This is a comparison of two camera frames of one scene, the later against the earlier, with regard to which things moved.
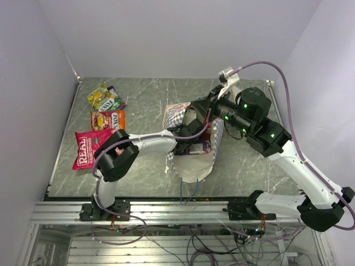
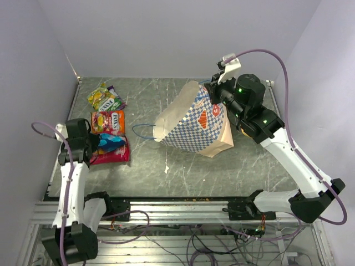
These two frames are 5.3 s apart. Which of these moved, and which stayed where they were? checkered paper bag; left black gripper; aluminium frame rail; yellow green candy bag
Moved: left black gripper; checkered paper bag
Stayed: yellow green candy bag; aluminium frame rail
